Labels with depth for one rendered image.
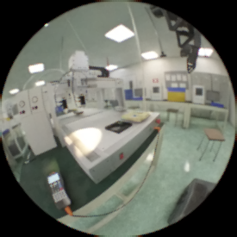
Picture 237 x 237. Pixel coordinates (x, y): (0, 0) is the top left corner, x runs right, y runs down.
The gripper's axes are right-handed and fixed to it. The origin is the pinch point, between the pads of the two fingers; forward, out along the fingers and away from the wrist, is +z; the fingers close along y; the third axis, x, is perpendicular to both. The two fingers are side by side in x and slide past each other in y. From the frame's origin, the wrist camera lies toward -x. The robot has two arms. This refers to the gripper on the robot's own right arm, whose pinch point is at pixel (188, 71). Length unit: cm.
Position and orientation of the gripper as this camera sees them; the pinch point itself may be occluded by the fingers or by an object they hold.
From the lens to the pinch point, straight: 70.0
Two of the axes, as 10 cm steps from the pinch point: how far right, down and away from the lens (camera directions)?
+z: -2.3, 7.4, 6.3
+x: 6.2, 6.1, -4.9
